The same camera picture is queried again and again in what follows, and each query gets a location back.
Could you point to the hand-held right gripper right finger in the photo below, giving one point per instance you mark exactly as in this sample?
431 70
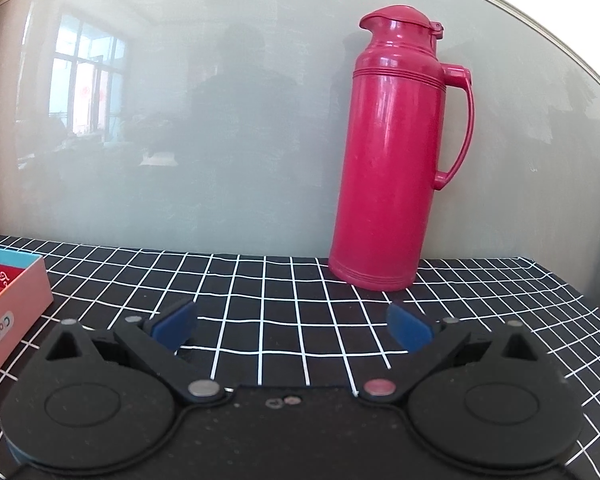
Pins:
410 327

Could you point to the colourful cardboard box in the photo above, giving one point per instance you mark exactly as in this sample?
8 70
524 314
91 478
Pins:
10 310

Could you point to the black checked tablecloth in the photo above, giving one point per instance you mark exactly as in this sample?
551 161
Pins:
280 300

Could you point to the red thermos jug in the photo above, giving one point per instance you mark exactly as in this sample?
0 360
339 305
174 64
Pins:
385 160

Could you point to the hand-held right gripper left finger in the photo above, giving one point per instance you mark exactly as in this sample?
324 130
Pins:
172 324

